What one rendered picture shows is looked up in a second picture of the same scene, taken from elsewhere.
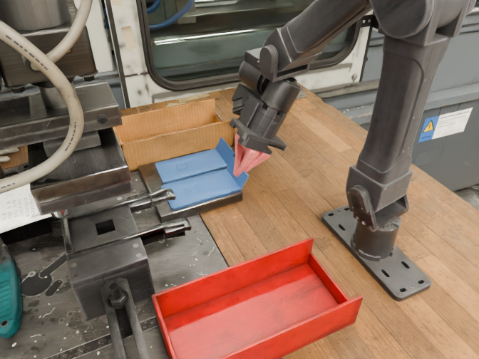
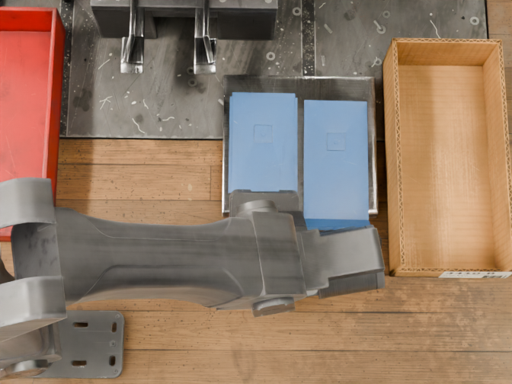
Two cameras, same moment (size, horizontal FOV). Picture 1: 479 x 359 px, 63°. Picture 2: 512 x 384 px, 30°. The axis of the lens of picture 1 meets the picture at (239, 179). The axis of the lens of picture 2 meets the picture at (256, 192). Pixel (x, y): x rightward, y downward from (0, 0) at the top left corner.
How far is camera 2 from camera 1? 89 cm
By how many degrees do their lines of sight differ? 58
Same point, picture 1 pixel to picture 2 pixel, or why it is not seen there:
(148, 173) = (344, 87)
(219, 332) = (12, 85)
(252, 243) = (123, 187)
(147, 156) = (387, 93)
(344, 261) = not seen: hidden behind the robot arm
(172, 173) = (322, 120)
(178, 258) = (147, 81)
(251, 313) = (16, 130)
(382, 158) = not seen: outside the picture
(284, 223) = not seen: hidden behind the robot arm
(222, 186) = (249, 186)
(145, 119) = (497, 110)
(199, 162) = (336, 176)
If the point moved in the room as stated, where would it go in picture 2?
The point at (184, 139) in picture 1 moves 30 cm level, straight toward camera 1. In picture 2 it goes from (393, 161) to (124, 86)
